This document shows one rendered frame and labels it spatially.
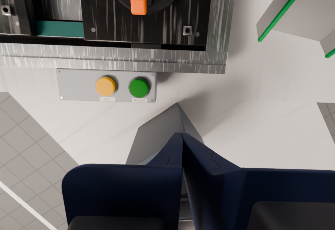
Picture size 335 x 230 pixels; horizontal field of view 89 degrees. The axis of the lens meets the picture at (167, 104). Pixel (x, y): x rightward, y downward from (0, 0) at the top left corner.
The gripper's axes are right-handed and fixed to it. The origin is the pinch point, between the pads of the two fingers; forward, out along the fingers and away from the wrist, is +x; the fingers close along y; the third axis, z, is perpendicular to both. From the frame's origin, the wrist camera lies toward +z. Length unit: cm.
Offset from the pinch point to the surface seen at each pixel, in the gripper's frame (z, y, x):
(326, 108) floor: -34, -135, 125
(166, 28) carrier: 9.8, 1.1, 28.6
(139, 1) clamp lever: 11.6, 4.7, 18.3
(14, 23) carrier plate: 9.3, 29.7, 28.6
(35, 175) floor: -108, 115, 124
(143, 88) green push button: -2.0, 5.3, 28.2
